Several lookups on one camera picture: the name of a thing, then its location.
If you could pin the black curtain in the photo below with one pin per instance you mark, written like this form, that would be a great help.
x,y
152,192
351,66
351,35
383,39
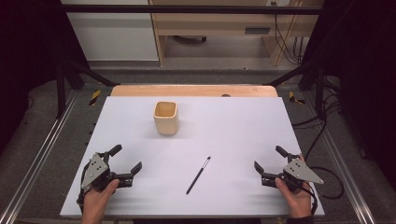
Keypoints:
x,y
364,62
28,46

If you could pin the white table board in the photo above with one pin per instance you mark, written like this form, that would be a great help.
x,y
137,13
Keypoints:
x,y
218,130

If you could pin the light wooden desk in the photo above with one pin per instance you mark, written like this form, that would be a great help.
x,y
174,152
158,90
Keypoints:
x,y
218,21

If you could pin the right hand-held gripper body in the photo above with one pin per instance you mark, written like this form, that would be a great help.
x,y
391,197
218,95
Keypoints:
x,y
300,172

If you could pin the yellow black tape strip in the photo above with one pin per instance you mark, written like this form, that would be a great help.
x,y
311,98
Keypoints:
x,y
95,97
292,97

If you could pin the black makeup brush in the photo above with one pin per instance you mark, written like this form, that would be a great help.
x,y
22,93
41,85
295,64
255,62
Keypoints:
x,y
198,176

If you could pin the aluminium rail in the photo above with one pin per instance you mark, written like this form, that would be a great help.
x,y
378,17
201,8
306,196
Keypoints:
x,y
40,155
342,174

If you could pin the person's right hand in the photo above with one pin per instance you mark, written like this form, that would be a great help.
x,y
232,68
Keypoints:
x,y
295,200

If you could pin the wooden table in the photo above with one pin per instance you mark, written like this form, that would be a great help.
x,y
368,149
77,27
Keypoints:
x,y
186,90

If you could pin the beige wooden cup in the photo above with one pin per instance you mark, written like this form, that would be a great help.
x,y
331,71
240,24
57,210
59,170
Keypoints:
x,y
166,119

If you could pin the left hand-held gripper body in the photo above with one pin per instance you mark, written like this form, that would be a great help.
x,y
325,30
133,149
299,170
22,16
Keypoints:
x,y
95,169

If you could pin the black metal stand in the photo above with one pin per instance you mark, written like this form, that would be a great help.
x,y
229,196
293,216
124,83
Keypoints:
x,y
60,90
319,90

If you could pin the white cabinet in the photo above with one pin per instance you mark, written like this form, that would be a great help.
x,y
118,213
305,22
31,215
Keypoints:
x,y
115,34

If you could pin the black horizontal frame bar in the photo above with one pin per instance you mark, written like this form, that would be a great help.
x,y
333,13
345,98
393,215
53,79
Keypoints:
x,y
186,9

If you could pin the person's left hand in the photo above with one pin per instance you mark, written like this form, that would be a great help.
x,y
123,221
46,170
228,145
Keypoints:
x,y
96,203

